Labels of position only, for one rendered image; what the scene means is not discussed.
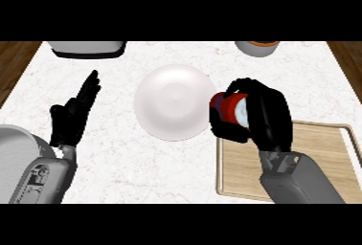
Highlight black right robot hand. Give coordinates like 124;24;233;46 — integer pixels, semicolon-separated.
208;77;294;153

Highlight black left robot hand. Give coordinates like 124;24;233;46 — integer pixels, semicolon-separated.
49;69;103;148

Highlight red can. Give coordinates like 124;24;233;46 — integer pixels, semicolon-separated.
210;91;250;129

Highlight pale wooden tray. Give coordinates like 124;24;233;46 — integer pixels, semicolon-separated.
214;120;362;205

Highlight white plate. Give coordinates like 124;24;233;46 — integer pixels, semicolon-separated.
133;63;217;143

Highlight white appliance with dark base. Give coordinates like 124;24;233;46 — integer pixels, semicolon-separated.
46;40;127;59

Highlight grey cup with orange rim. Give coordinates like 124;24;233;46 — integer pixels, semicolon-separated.
233;40;281;58

